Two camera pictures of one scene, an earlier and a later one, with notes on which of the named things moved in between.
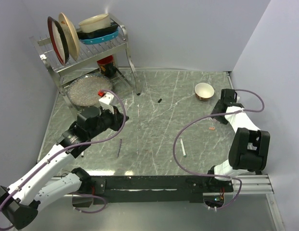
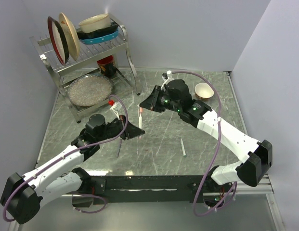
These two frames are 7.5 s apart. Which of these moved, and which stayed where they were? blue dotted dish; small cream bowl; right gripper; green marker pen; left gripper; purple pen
Moved: right gripper; left gripper
Stayed: purple pen; green marker pen; small cream bowl; blue dotted dish
